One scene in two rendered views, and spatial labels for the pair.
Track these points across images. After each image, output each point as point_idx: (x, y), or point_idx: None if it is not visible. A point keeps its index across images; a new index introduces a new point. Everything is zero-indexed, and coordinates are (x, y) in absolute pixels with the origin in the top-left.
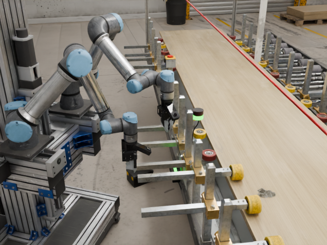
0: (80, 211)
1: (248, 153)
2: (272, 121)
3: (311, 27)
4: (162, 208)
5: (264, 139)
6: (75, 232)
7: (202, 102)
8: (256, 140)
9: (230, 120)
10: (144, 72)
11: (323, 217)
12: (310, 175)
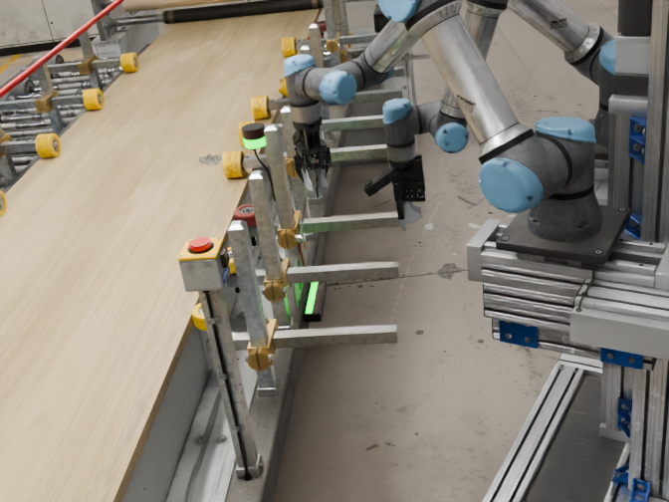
0: (573, 500)
1: (173, 212)
2: (27, 286)
3: None
4: (371, 117)
5: (107, 240)
6: (567, 445)
7: (139, 363)
8: (126, 237)
9: (122, 290)
10: (345, 72)
11: (168, 143)
12: (114, 183)
